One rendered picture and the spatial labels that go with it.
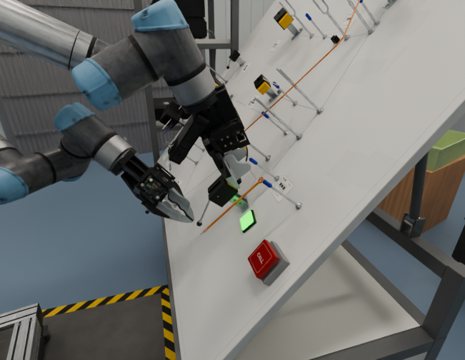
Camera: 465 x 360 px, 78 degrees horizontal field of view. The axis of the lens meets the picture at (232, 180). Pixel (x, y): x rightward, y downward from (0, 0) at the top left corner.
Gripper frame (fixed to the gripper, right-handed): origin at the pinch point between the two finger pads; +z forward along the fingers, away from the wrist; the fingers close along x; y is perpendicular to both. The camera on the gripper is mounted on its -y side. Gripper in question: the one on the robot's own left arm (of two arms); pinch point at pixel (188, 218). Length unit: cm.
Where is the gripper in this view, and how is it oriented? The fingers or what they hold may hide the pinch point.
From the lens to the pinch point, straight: 70.2
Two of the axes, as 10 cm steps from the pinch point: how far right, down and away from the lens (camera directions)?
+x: 5.7, -7.3, 3.8
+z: 7.3, 6.6, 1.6
